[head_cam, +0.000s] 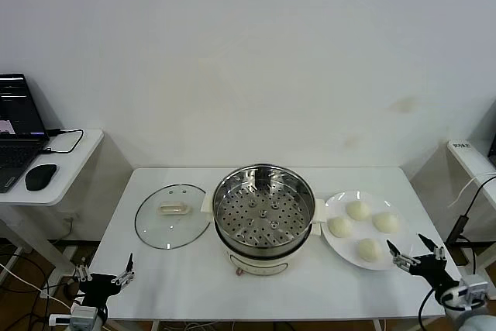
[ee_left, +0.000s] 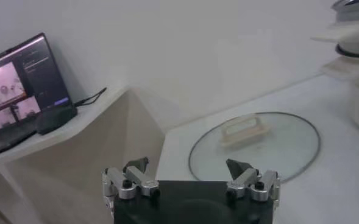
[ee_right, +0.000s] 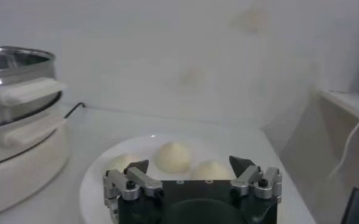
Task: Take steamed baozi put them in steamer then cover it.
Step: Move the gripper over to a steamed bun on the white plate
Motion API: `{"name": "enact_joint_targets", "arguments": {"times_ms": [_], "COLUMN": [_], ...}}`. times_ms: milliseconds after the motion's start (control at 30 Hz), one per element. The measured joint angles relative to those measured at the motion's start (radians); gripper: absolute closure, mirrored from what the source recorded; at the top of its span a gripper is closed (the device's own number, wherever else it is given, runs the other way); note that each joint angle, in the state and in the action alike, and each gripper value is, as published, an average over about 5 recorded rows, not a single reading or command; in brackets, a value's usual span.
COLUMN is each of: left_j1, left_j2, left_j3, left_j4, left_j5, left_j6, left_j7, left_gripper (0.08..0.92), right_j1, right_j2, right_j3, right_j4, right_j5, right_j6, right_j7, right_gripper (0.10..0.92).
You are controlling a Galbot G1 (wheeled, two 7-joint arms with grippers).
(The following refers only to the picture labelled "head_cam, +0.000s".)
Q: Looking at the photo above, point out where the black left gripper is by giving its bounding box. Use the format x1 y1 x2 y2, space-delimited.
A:
74 252 136 309

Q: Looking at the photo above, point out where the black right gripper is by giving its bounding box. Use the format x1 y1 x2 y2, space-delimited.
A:
386 233 462 289

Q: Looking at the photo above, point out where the white steamed baozi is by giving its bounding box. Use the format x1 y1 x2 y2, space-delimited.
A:
355 238 384 263
346 201 371 222
328 215 353 238
371 212 400 234

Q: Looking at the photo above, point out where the glass lid with cream handle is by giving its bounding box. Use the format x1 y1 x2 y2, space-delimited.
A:
134 182 208 250

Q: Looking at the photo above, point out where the perforated steel steamer basket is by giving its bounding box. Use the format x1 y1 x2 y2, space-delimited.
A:
212 163 317 257

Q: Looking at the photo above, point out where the white round plate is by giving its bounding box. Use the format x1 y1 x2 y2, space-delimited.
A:
322 190 414 271

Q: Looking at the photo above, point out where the white side table with laptop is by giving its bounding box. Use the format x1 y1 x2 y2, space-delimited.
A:
0 128 105 281

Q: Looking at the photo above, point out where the black computer mouse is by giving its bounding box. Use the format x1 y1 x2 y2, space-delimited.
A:
25 163 58 191

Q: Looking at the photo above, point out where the cream electric cooker base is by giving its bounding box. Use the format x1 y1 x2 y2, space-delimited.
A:
200 191 327 278

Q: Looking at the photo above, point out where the black laptop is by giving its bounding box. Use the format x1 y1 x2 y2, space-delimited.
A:
0 73 51 195

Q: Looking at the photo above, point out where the black cable with adapter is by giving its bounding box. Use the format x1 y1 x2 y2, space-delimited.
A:
445 174 496 247

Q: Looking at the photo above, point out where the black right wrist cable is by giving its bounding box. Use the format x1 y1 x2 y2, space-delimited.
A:
417 286 446 331

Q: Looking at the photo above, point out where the white floor cable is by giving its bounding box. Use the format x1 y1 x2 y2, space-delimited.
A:
0 263 74 312

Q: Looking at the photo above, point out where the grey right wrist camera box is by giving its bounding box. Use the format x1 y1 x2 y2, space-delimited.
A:
459 274 491 311

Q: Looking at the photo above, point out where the black laptop cable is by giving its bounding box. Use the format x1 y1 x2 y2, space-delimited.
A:
38 128 84 155

